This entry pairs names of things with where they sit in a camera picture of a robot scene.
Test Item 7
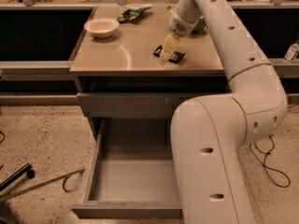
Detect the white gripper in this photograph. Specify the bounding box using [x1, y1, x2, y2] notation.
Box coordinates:
[160, 11, 195, 62]

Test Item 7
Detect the black stand leg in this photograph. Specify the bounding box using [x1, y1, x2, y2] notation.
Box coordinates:
[0, 163, 35, 191]

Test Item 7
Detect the white bowl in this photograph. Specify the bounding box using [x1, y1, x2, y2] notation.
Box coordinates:
[84, 18, 120, 38]

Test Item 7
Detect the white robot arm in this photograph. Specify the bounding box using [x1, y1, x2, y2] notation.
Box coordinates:
[169, 0, 287, 224]

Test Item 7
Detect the dark green snack bag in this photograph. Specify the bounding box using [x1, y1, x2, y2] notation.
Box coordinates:
[115, 6, 151, 23]

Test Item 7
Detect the open grey middle drawer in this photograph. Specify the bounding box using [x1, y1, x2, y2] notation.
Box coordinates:
[72, 119, 182, 219]

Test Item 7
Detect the black cable with adapter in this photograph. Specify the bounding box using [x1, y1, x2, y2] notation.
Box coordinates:
[249, 133, 291, 189]

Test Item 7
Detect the closed grey top drawer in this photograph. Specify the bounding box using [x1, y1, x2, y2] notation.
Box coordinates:
[77, 92, 196, 119]

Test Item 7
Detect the grey drawer cabinet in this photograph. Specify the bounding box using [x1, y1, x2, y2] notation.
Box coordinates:
[70, 5, 227, 135]

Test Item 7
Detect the bright green chip bag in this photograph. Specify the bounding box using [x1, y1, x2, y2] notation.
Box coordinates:
[166, 6, 206, 32]

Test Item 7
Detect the black rxbar chocolate bar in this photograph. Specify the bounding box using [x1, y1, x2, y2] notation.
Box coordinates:
[153, 45, 185, 63]

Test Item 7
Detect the metal rod with hook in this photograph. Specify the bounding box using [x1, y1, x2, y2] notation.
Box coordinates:
[0, 169, 84, 203]

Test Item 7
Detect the clear plastic bottle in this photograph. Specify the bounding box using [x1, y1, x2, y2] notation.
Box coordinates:
[284, 38, 299, 62]

